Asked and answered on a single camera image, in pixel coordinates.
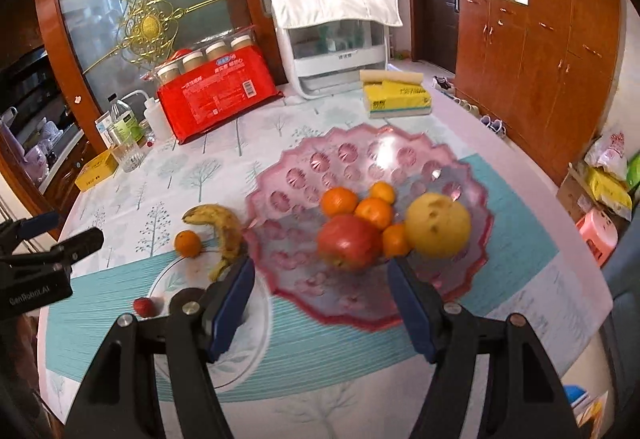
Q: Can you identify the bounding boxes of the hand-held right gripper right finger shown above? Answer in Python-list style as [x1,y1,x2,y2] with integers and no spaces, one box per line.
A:
[387,256,581,439]

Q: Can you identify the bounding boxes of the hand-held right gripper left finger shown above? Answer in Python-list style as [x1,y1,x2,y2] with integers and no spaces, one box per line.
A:
[65,256,257,439]

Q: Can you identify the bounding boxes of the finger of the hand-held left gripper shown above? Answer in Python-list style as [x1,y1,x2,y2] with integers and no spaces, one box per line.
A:
[0,212,61,247]
[10,227,105,270]

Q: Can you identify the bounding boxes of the white round plate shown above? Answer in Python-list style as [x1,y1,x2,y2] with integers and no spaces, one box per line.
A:
[145,259,273,391]

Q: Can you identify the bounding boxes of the spotted yellow banana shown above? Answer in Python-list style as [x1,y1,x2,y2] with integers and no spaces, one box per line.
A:
[181,204,244,283]

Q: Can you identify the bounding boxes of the yellow-green apple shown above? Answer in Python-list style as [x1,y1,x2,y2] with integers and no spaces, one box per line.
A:
[404,193,472,259]

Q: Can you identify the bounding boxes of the red apple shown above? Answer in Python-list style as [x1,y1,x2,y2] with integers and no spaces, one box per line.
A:
[317,214,385,272]

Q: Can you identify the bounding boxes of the small orange tangerine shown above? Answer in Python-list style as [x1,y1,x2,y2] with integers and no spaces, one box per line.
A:
[369,182,396,205]

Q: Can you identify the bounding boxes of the pink scalloped plastic fruit tray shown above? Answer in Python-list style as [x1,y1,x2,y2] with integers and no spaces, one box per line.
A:
[243,123,496,332]

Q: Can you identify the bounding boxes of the yellow cardboard box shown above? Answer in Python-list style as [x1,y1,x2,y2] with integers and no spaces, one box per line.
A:
[75,149,120,191]

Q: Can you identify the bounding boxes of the clear drinking glass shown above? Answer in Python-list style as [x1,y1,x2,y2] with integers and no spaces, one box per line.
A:
[110,139,145,172]

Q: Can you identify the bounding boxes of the small white carton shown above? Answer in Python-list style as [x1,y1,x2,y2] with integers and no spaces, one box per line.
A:
[95,114,118,152]

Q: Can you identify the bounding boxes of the clear bottle green label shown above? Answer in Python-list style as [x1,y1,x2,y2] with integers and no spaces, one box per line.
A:
[107,94,146,155]

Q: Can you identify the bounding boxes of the white squeeze bottle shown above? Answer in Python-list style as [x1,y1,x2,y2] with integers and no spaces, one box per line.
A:
[120,90,171,142]

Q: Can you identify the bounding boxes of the open cardboard box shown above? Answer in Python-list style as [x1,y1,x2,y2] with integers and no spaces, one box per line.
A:
[556,162,640,230]

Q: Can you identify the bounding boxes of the pink plastic stool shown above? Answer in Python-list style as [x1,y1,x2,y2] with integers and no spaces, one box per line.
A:
[575,209,618,267]

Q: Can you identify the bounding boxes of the red paper cup pack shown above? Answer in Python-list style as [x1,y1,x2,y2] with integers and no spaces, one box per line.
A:
[156,44,285,145]

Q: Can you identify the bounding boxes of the yellow tissue pack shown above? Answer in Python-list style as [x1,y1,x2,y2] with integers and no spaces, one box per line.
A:
[360,70,433,119]

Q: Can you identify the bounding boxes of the gold door ornament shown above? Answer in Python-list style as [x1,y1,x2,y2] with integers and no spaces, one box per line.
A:
[82,0,246,75]

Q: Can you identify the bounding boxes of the yellow plastic bag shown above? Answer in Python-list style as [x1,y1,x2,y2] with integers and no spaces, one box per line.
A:
[585,166,633,212]

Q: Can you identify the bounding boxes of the white countertop appliance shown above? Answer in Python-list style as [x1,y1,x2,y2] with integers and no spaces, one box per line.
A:
[270,0,403,100]

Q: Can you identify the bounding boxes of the white cloth cover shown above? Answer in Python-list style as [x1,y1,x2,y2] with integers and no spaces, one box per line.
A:
[270,0,403,29]

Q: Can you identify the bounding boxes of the wooden wall cabinet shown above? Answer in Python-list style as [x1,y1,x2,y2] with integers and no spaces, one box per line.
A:
[455,0,626,185]

